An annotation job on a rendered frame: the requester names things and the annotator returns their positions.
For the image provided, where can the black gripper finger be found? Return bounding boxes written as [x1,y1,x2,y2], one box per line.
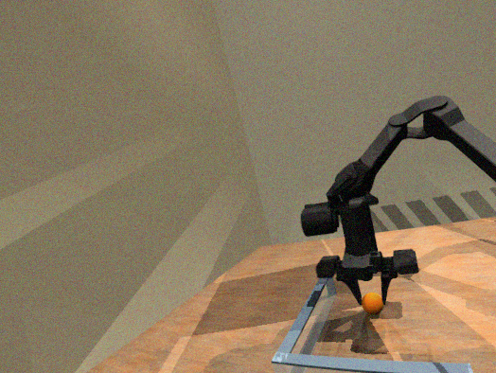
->
[381,272,398,305]
[335,276,363,305]

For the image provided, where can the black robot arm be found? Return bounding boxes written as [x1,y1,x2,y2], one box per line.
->
[301,95,496,281]

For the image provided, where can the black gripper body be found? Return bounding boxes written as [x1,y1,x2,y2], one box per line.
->
[316,227,419,278]

